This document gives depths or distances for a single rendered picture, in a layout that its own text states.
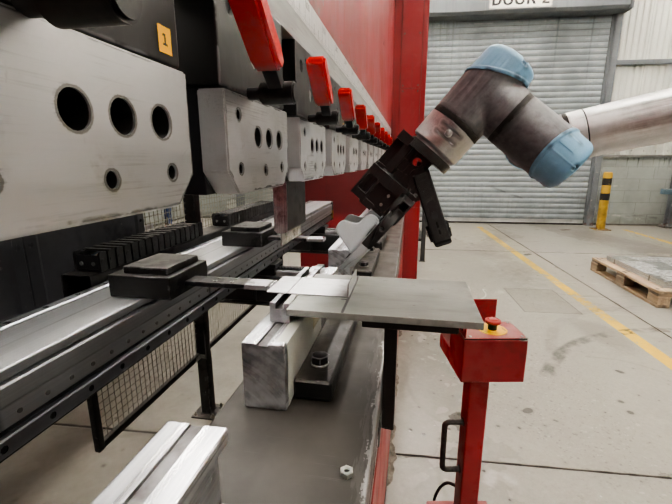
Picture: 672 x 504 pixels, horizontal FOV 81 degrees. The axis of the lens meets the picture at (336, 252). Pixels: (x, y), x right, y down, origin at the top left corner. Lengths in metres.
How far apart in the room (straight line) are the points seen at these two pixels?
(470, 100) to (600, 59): 8.37
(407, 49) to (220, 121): 2.54
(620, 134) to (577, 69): 8.04
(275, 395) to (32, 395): 0.28
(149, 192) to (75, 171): 0.05
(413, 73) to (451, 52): 5.49
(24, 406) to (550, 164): 0.68
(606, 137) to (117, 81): 0.63
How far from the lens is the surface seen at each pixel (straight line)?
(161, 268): 0.69
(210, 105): 0.32
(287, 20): 0.50
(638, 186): 9.26
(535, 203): 8.49
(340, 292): 0.61
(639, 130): 0.72
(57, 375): 0.61
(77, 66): 0.21
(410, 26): 2.85
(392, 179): 0.56
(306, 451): 0.51
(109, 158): 0.21
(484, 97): 0.57
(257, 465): 0.50
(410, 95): 2.77
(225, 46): 0.34
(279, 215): 0.57
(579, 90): 8.73
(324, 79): 0.49
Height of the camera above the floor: 1.20
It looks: 13 degrees down
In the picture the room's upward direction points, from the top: straight up
